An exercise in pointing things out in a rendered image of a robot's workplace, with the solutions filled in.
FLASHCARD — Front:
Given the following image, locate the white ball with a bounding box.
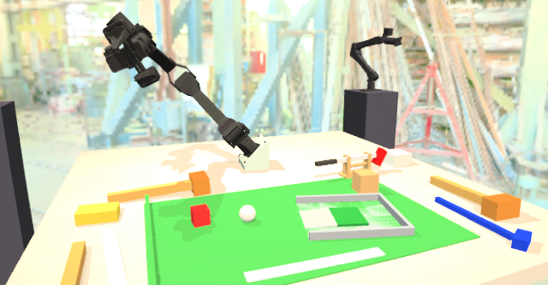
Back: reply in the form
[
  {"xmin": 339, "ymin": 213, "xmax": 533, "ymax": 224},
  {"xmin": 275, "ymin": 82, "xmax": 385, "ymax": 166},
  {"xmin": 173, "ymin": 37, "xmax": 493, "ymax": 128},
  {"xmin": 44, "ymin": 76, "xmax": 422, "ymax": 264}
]
[{"xmin": 239, "ymin": 205, "xmax": 256, "ymax": 223}]

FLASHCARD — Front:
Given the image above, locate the blue putter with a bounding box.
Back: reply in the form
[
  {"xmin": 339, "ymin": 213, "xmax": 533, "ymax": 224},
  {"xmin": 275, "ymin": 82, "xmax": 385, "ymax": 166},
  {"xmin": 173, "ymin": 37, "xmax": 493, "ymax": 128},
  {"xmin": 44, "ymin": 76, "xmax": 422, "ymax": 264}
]
[{"xmin": 435, "ymin": 197, "xmax": 532, "ymax": 252}]

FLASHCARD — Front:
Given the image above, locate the red cube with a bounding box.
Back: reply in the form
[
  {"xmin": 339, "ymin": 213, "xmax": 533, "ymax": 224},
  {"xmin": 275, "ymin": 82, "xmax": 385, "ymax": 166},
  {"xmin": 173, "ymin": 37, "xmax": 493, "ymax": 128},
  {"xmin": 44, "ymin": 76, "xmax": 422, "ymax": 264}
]
[{"xmin": 191, "ymin": 205, "xmax": 210, "ymax": 228}]

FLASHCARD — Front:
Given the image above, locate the white flat strip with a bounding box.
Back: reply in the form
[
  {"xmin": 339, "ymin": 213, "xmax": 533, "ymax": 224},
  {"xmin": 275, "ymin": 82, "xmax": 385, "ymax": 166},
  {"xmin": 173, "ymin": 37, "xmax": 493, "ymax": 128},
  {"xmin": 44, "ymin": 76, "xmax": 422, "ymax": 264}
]
[
  {"xmin": 243, "ymin": 247, "xmax": 386, "ymax": 282},
  {"xmin": 101, "ymin": 226, "xmax": 128, "ymax": 285}
]

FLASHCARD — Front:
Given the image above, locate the orange mallet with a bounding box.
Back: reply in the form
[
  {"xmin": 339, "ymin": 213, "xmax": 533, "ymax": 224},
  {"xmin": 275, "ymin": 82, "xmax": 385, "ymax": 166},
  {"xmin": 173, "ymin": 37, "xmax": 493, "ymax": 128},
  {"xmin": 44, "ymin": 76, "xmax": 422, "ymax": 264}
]
[
  {"xmin": 430, "ymin": 175, "xmax": 521, "ymax": 222},
  {"xmin": 60, "ymin": 240, "xmax": 86, "ymax": 285},
  {"xmin": 107, "ymin": 170, "xmax": 211, "ymax": 203}
]

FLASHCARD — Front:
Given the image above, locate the yellow rectangular block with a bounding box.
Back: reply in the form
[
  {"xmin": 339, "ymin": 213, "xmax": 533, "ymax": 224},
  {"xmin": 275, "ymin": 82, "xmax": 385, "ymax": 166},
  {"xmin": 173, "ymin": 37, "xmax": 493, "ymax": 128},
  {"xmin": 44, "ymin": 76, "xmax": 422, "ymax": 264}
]
[{"xmin": 74, "ymin": 202, "xmax": 120, "ymax": 226}]

